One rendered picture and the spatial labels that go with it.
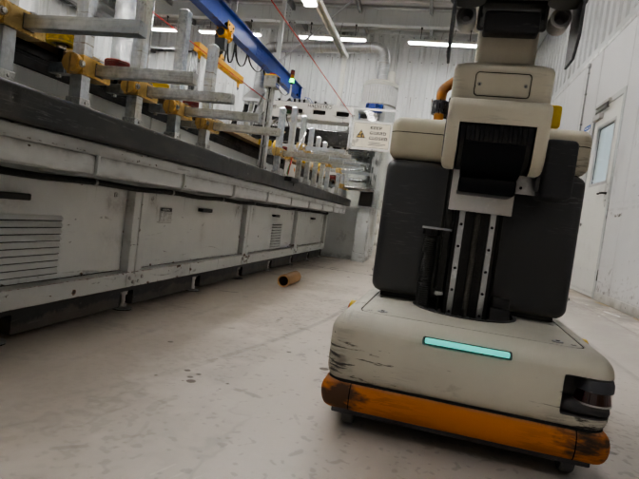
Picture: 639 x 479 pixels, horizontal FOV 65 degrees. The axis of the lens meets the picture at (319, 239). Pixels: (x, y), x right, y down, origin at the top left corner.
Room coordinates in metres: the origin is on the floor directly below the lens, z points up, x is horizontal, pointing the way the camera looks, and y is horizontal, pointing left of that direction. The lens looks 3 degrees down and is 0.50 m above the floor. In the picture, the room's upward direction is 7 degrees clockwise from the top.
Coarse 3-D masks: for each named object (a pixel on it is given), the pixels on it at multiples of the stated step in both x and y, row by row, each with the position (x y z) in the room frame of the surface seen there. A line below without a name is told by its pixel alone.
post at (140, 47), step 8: (144, 0) 1.57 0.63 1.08; (152, 0) 1.60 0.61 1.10; (136, 8) 1.58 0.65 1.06; (144, 8) 1.57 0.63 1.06; (152, 8) 1.60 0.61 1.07; (136, 16) 1.58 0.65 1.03; (144, 16) 1.57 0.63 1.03; (136, 40) 1.58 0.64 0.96; (144, 40) 1.58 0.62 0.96; (136, 48) 1.58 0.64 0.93; (144, 48) 1.58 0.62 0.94; (136, 56) 1.58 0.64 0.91; (144, 56) 1.59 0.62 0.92; (136, 64) 1.57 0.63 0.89; (144, 64) 1.59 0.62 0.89; (128, 96) 1.58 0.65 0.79; (136, 96) 1.57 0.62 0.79; (128, 104) 1.58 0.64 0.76; (136, 104) 1.57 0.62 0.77; (128, 112) 1.58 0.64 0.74; (136, 112) 1.58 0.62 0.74
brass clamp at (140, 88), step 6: (126, 84) 1.55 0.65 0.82; (132, 84) 1.54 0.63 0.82; (138, 84) 1.55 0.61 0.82; (144, 84) 1.59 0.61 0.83; (126, 90) 1.55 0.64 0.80; (132, 90) 1.55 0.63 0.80; (138, 90) 1.56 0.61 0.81; (144, 90) 1.59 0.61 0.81; (144, 96) 1.60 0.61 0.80; (144, 102) 1.67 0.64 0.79; (150, 102) 1.66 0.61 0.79; (156, 102) 1.67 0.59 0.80
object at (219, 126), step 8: (192, 120) 2.12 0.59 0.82; (184, 128) 2.14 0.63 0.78; (216, 128) 2.10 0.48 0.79; (224, 128) 2.09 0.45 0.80; (232, 128) 2.08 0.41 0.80; (240, 128) 2.08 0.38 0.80; (248, 128) 2.07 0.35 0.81; (256, 128) 2.06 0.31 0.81; (264, 128) 2.05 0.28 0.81; (272, 128) 2.05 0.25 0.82; (280, 136) 2.06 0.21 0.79
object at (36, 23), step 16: (32, 16) 1.12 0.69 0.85; (48, 16) 1.11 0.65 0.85; (64, 16) 1.10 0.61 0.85; (48, 32) 1.14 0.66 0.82; (64, 32) 1.12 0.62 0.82; (80, 32) 1.11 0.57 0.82; (96, 32) 1.09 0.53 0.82; (112, 32) 1.08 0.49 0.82; (128, 32) 1.07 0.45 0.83; (144, 32) 1.08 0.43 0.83
